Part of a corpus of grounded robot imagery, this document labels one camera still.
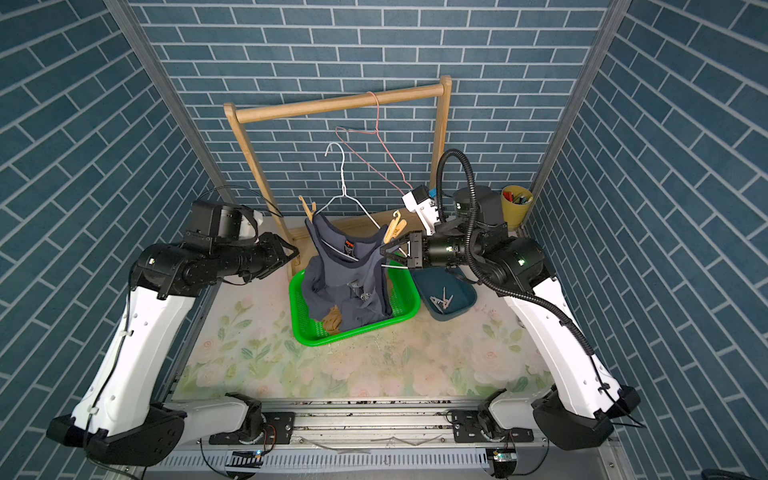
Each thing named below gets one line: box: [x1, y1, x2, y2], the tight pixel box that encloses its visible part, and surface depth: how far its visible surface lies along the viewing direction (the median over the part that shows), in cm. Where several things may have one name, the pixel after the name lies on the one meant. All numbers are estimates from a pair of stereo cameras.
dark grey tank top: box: [302, 213, 393, 331], surface depth 74 cm
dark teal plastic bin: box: [410, 268, 478, 321], surface depth 98 cm
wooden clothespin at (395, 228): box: [383, 210, 407, 244], surface depth 54 cm
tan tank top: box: [322, 304, 342, 335], surface depth 90 cm
